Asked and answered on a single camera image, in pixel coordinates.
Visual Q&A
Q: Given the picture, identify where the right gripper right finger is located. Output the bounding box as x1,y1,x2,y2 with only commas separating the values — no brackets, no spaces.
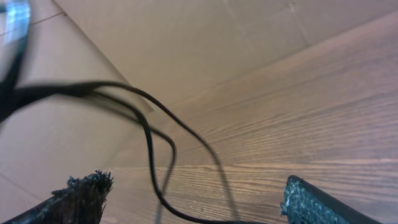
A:
280,175,381,224

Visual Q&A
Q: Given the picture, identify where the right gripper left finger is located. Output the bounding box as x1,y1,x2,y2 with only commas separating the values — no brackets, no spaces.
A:
4,169,113,224

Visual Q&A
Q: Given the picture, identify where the black usb cable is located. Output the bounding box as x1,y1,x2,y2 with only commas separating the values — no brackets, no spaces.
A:
0,80,268,224

